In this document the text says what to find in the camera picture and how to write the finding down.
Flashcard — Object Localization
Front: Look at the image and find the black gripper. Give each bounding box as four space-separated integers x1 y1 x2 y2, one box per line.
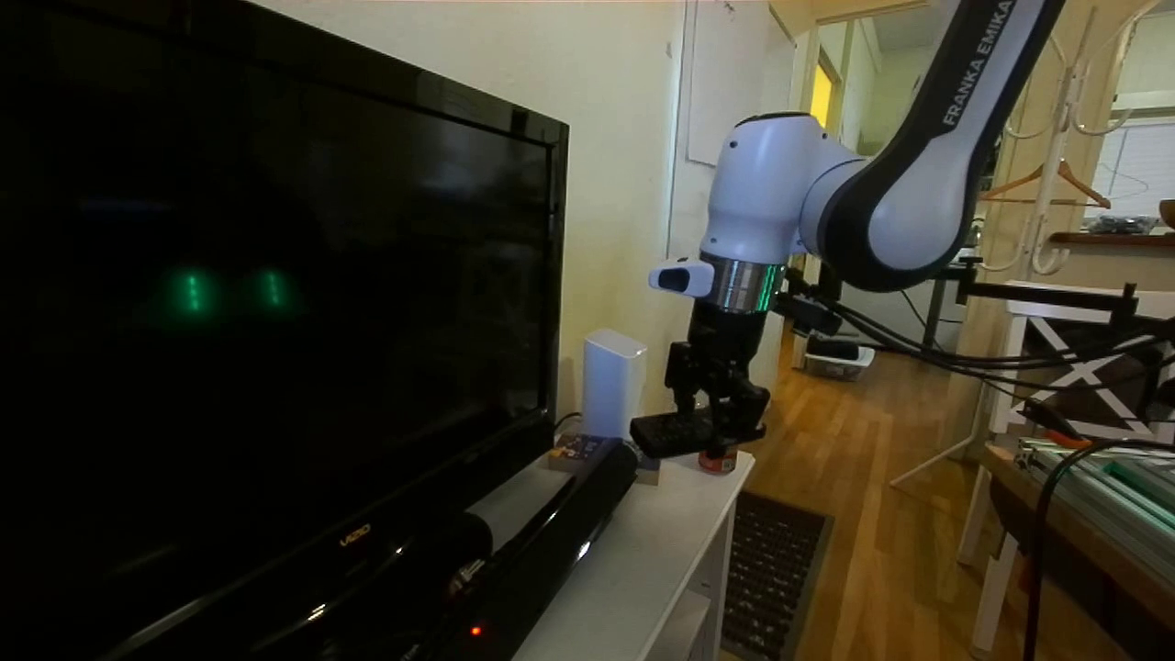
665 296 775 443

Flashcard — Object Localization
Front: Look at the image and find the black remote control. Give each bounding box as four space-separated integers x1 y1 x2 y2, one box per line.
626 406 772 462

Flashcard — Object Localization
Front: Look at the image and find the white box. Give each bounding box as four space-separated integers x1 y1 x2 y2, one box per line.
510 447 761 661

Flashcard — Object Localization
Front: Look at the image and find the black keyboard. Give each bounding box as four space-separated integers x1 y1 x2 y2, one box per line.
714 488 837 661

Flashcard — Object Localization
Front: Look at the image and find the glossy black soundbar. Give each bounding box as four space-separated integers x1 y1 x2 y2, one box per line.
414 435 643 661

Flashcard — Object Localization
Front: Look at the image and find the black metal stand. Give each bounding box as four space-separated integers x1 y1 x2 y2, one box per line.
930 248 990 353

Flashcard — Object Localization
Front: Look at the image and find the white cross-braced side table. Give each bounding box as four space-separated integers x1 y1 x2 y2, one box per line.
952 277 1175 652

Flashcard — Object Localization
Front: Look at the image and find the white coat rack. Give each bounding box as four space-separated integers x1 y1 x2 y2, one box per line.
1001 0 1167 277

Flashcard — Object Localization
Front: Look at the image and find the wooden clothes hanger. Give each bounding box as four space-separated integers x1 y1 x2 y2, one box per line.
985 156 1115 211

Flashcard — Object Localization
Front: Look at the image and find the black flat screen television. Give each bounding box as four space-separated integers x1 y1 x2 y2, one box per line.
0 0 571 661

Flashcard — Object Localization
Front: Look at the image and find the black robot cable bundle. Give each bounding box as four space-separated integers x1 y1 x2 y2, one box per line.
777 264 1175 432

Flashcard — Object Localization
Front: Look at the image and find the white wall board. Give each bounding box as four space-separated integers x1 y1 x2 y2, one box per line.
658 0 790 266

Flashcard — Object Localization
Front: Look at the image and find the wooden wall shelf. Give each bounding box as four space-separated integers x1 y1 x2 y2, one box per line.
1045 222 1175 291

